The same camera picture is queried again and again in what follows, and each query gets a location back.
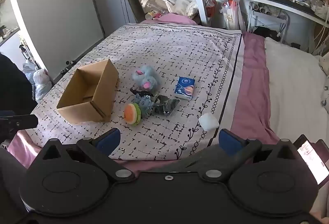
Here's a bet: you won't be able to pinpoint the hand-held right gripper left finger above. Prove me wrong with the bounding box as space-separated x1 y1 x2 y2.
41 128 135 183

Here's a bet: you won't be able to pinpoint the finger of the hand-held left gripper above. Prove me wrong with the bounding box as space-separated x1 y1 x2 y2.
0 114 38 137

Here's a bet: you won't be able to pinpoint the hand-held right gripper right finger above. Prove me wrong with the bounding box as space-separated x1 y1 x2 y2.
202 129 300 183

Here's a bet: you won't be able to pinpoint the burger plush toy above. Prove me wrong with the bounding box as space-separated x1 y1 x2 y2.
124 103 142 126

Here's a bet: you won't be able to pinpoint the brown cardboard box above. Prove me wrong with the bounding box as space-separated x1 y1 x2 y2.
56 59 120 124

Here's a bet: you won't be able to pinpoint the grey-blue spiky plush toy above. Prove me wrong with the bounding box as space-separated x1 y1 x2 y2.
134 94 155 117

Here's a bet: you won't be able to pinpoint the black fabric scrunchie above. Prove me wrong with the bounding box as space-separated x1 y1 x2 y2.
130 87 155 97

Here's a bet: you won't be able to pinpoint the dark clear plastic packet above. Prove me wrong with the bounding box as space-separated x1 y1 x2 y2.
152 95 181 117

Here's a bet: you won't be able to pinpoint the fluffy blue pink plush toy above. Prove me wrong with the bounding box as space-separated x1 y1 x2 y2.
131 66 160 91

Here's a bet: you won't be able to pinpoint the person's left forearm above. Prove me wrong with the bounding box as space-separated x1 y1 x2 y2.
0 53 38 114

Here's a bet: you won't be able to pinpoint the white foam piece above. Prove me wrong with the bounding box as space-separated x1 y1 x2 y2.
199 113 220 132

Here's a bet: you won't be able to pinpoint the white knotted plastic bag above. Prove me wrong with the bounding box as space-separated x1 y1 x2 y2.
22 62 53 100

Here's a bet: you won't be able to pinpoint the blue tissue pack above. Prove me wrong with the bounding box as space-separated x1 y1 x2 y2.
174 76 195 100

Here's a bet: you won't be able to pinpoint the smartphone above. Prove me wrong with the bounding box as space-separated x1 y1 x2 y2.
293 134 326 185

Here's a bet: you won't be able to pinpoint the white duvet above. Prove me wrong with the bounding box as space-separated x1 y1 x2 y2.
264 37 329 146

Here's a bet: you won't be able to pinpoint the white black printed blanket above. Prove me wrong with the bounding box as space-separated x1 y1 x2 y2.
24 23 245 162

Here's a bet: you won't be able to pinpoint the red white shopping bag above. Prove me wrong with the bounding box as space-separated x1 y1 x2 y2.
220 0 245 31

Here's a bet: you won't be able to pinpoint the white folding rack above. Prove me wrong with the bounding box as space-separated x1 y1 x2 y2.
247 1 290 43

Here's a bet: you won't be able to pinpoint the crumpled clear plastic bags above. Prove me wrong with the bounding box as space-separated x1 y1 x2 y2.
152 0 199 19

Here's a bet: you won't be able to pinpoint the clear plastic bag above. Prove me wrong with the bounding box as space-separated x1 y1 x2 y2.
140 0 170 13

